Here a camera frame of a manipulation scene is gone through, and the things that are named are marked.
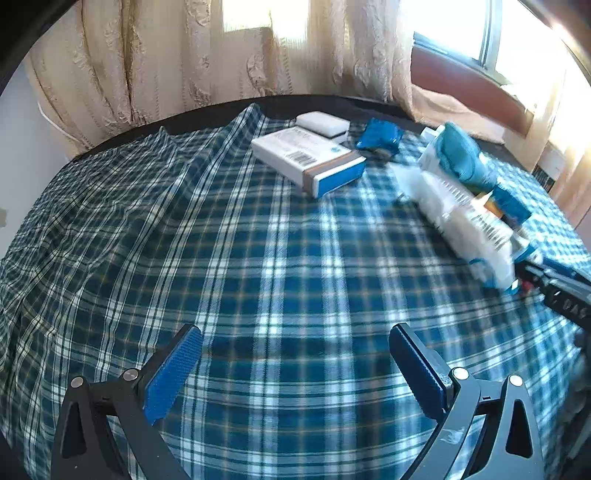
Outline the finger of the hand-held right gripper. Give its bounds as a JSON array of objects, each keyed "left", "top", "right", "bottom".
[{"left": 515, "top": 261, "right": 555, "bottom": 296}]

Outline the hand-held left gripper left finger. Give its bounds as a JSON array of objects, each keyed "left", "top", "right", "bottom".
[{"left": 51, "top": 323, "right": 204, "bottom": 480}]

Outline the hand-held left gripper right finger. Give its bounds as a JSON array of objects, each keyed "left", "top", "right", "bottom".
[{"left": 389, "top": 323, "right": 546, "bottom": 480}]

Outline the blue snack packet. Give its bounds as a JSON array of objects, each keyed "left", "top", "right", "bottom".
[
  {"left": 355, "top": 117, "right": 404, "bottom": 153},
  {"left": 489, "top": 185, "right": 536, "bottom": 227}
]

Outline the orange and yellow block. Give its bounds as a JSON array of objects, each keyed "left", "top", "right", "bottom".
[{"left": 475, "top": 191, "right": 499, "bottom": 217}]

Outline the white plastic packet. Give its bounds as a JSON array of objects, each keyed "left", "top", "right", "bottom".
[{"left": 392, "top": 164, "right": 532, "bottom": 291}]

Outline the teal plastic bag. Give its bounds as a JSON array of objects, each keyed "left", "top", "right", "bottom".
[{"left": 420, "top": 122, "right": 499, "bottom": 195}]

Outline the white and blue medicine box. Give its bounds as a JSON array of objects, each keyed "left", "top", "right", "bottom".
[{"left": 250, "top": 128, "right": 368, "bottom": 199}]

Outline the small white case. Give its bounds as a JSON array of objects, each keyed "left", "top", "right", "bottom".
[{"left": 295, "top": 112, "right": 351, "bottom": 145}]

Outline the person's right hand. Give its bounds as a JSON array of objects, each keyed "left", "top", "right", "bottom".
[{"left": 570, "top": 330, "right": 591, "bottom": 416}]

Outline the cream embossed curtain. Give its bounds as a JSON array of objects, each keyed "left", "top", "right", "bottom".
[
  {"left": 23, "top": 0, "right": 504, "bottom": 162},
  {"left": 526, "top": 55, "right": 591, "bottom": 222}
]

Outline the blue plaid bed sheet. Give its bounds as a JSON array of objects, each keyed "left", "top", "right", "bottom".
[{"left": 0, "top": 104, "right": 591, "bottom": 480}]

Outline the brown wooden window sill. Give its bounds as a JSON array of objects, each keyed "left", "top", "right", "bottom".
[{"left": 410, "top": 44, "right": 536, "bottom": 137}]

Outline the window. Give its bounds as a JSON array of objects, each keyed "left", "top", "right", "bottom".
[{"left": 397, "top": 0, "right": 573, "bottom": 88}]

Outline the black mattress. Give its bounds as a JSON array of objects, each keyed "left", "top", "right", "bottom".
[{"left": 74, "top": 95, "right": 416, "bottom": 160}]

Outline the white cord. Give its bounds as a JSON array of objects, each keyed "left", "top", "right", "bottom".
[{"left": 37, "top": 102, "right": 79, "bottom": 148}]

